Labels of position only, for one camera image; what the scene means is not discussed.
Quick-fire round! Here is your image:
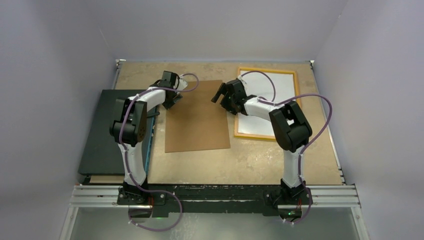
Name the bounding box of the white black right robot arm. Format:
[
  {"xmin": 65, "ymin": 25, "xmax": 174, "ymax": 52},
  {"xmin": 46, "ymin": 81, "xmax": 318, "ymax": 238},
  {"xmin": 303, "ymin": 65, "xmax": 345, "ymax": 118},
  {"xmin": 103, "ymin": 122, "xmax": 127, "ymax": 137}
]
[{"xmin": 211, "ymin": 78, "xmax": 313, "ymax": 204}]

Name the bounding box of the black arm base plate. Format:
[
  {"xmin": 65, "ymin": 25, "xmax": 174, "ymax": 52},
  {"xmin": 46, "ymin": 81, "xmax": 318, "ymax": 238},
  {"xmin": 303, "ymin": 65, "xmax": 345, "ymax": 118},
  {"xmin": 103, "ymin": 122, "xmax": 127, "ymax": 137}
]
[{"xmin": 117, "ymin": 183, "xmax": 313, "ymax": 218}]

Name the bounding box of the small black hammer tool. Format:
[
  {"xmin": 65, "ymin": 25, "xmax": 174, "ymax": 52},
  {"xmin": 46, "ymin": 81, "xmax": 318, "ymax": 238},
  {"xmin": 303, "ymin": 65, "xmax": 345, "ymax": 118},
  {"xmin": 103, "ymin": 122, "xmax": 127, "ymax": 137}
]
[{"xmin": 147, "ymin": 112, "xmax": 160, "ymax": 118}]

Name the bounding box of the dark blue flat box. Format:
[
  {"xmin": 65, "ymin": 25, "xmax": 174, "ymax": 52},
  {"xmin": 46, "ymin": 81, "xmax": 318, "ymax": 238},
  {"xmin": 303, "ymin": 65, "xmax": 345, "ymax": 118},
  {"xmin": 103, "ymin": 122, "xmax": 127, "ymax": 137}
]
[{"xmin": 78, "ymin": 89, "xmax": 143, "ymax": 176}]

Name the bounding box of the brown frame backing board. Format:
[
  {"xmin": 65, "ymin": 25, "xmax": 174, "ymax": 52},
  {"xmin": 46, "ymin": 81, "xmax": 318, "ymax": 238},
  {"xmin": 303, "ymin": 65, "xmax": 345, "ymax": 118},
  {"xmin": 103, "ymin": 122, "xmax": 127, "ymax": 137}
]
[{"xmin": 164, "ymin": 80, "xmax": 231, "ymax": 153}]

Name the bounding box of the wooden picture frame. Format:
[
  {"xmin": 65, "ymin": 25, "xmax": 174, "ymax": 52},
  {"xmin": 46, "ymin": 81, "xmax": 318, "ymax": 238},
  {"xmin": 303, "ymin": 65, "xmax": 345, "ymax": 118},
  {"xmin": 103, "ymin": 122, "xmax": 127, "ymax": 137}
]
[{"xmin": 233, "ymin": 67, "xmax": 302, "ymax": 143}]

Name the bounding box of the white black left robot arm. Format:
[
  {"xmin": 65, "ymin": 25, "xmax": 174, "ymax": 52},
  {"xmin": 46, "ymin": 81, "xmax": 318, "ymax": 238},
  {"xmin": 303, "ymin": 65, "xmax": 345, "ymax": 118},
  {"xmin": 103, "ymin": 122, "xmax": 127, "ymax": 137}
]
[{"xmin": 109, "ymin": 71, "xmax": 188, "ymax": 205}]

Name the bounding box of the aluminium profile rail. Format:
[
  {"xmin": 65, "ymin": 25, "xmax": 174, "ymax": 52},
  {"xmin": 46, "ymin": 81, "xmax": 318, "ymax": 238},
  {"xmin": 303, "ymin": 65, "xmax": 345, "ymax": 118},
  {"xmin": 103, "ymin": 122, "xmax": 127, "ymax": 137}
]
[{"xmin": 69, "ymin": 185, "xmax": 361, "ymax": 208}]

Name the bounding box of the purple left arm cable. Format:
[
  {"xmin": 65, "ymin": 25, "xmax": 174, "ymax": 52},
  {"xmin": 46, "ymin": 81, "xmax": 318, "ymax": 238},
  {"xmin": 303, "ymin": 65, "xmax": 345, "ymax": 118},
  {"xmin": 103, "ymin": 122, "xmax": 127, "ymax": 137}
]
[{"xmin": 118, "ymin": 73, "xmax": 200, "ymax": 233}]

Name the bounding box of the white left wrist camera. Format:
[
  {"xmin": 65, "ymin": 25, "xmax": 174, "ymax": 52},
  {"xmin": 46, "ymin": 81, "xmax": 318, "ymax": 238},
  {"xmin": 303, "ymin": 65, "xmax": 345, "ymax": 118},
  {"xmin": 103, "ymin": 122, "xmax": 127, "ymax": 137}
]
[{"xmin": 175, "ymin": 75, "xmax": 188, "ymax": 91}]

